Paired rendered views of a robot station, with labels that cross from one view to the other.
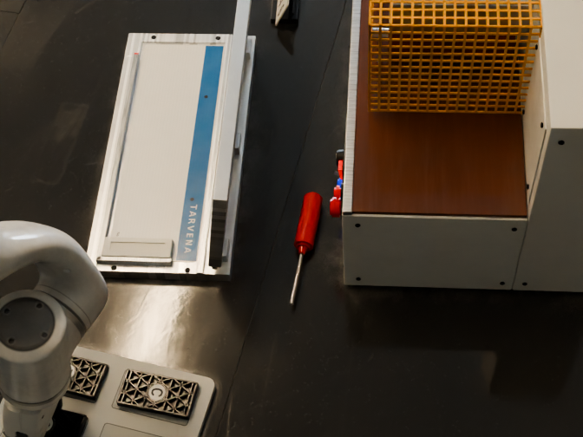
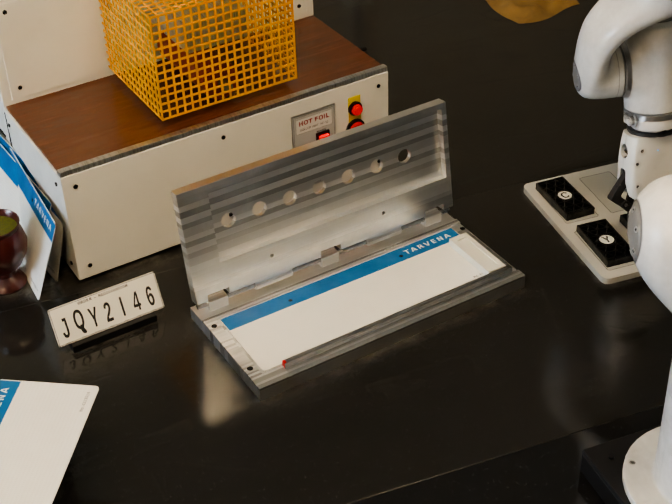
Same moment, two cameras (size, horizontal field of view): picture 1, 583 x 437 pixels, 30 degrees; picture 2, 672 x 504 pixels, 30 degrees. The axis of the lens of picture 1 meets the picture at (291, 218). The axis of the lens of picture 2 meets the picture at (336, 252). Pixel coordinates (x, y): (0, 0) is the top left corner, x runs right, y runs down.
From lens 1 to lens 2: 2.28 m
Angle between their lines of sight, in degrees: 76
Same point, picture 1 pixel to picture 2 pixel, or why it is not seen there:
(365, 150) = (327, 77)
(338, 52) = (161, 267)
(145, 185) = (415, 286)
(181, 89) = (296, 318)
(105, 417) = (608, 214)
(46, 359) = not seen: hidden behind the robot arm
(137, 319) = (524, 245)
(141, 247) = (474, 250)
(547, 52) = not seen: outside the picture
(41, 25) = (297, 487)
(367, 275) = not seen: hidden behind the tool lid
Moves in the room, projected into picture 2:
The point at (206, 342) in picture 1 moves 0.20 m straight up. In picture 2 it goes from (499, 207) to (506, 97)
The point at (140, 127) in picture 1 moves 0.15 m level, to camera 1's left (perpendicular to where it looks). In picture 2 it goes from (363, 320) to (438, 374)
